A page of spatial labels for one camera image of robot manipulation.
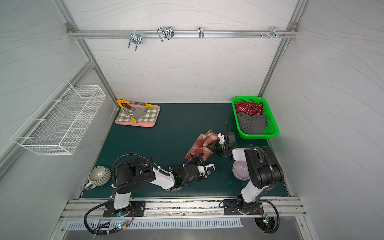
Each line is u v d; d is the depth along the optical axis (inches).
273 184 17.4
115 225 27.5
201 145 37.4
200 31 30.8
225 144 34.1
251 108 42.9
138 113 45.1
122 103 46.2
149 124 42.6
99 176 32.9
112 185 20.3
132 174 19.8
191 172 26.2
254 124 38.4
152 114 45.0
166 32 30.2
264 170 18.6
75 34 30.3
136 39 31.4
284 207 30.0
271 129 39.0
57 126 26.5
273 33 30.4
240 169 32.9
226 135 30.1
